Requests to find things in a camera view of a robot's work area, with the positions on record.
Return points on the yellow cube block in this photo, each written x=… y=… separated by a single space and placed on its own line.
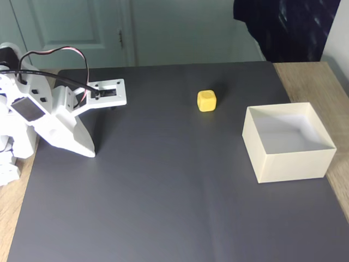
x=206 y=101

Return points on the white open box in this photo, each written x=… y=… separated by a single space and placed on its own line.
x=294 y=166

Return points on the dark grey mat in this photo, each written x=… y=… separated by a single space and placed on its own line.
x=163 y=177

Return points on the pale green panelled door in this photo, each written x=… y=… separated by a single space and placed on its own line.
x=68 y=24

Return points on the black cloth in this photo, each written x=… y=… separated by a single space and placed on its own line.
x=286 y=27

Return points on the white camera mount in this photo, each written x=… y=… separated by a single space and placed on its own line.
x=109 y=102

